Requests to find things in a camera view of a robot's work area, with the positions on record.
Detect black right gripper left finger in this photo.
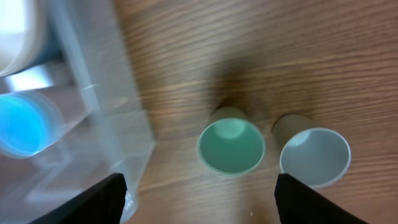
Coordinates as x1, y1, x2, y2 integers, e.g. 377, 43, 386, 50
31, 173, 127, 224

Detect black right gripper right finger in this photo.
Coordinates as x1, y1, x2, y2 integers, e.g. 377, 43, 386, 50
274, 174, 365, 224

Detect grey small cup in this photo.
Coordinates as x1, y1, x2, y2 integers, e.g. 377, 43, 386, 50
272, 114, 352, 189

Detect mint green small cup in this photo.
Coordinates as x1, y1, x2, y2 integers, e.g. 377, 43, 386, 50
197, 106, 266, 177

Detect light blue small cup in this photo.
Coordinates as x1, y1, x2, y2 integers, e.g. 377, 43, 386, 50
1, 91, 63, 159

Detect dark blue bowl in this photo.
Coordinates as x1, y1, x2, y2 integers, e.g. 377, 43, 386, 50
19, 27, 62, 72

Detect cream bowl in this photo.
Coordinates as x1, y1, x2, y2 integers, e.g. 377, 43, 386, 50
1, 0, 47, 77

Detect clear plastic storage bin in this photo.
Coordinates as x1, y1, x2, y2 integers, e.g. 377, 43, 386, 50
1, 1, 155, 223

